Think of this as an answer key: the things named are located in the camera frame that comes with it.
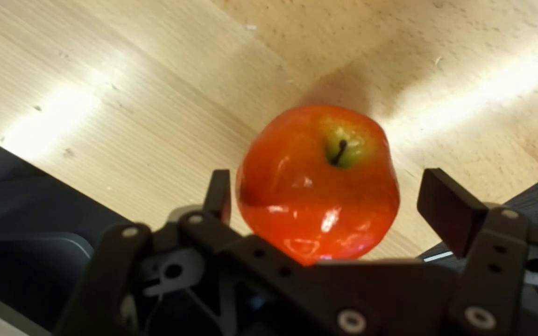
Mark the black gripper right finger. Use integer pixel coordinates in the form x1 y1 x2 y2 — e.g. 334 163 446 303
416 167 487 257

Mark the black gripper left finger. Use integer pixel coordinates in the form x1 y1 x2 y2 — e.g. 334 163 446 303
203 169 231 223

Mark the red orange toy apple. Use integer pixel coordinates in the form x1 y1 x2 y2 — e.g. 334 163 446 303
235 104 399 264

